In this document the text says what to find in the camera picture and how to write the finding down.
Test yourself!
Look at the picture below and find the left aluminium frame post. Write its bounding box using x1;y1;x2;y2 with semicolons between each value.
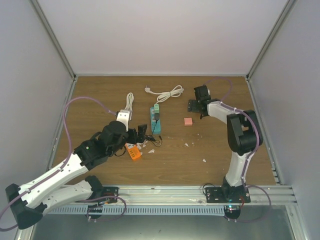
29;0;76;81

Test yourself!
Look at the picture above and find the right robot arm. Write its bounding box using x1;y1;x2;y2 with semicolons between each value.
188;85;263;203

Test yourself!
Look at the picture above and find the white cable of teal strip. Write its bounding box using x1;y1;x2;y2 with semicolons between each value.
143;84;185;106

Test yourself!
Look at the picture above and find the aluminium frame post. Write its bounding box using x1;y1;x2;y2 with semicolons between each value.
245;0;297;82
29;0;76;81

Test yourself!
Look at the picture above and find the thin black charger cable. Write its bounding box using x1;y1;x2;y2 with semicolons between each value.
144;119;164;148

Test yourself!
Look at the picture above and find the orange power strip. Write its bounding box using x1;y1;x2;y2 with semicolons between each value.
125;143;142;161

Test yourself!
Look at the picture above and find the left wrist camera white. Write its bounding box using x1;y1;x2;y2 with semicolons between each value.
116;109;132;132

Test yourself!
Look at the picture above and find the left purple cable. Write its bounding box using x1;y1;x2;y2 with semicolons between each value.
0;96;127;231

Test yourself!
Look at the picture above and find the pink charger cube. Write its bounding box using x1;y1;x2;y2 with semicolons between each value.
184;117;193;126

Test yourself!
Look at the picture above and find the white cable of orange strip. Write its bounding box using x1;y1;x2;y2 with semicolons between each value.
124;92;135;112

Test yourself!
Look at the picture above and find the teal power strip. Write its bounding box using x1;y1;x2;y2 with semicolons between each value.
150;106;162;135

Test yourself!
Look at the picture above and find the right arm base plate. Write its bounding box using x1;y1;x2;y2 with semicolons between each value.
203;186;251;204

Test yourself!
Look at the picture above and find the black charger adapter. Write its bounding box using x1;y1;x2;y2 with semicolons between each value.
154;113;160;122

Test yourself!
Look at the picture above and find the grey slotted cable duct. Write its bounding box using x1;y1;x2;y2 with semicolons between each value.
50;204;225;216

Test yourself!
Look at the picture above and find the right aluminium frame post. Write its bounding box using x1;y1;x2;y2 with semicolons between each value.
245;0;297;82

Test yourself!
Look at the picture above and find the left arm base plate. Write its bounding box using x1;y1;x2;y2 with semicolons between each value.
89;186;119;205

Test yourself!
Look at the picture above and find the aluminium front rail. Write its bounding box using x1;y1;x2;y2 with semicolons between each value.
27;184;298;206

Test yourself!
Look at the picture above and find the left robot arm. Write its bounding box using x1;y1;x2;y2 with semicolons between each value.
5;120;147;230

